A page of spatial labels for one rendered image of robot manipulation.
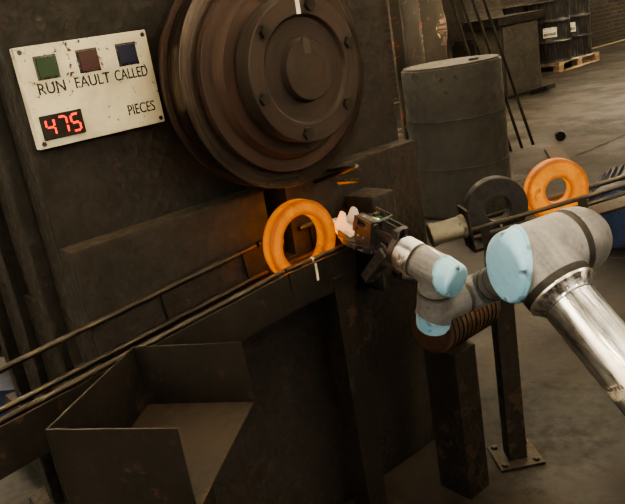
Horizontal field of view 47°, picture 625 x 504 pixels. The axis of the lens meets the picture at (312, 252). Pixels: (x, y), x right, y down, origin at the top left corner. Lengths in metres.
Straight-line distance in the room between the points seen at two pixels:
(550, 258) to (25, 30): 0.98
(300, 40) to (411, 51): 4.54
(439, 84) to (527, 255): 3.05
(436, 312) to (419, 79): 2.80
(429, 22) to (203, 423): 4.81
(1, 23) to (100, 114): 0.23
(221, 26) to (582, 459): 1.43
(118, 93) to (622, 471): 1.51
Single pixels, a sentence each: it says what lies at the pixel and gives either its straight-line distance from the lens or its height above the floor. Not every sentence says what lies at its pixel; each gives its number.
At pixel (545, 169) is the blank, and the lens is 1.83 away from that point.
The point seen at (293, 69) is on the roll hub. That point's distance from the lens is 1.41.
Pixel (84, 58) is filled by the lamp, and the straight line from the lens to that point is 1.43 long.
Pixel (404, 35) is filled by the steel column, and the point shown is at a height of 1.03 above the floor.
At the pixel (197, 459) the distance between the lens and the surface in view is 1.16.
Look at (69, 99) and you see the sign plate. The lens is 1.42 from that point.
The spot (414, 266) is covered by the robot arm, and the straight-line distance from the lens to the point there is 1.49.
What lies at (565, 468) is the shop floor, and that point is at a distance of 2.07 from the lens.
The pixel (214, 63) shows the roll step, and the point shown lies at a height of 1.16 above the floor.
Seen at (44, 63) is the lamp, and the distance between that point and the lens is 1.41.
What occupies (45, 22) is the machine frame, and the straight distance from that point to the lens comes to 1.44.
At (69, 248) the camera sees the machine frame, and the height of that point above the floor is 0.87.
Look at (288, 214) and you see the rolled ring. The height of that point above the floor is 0.82.
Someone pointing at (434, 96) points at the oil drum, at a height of 0.73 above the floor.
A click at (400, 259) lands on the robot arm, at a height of 0.70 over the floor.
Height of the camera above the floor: 1.19
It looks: 17 degrees down
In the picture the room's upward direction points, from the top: 10 degrees counter-clockwise
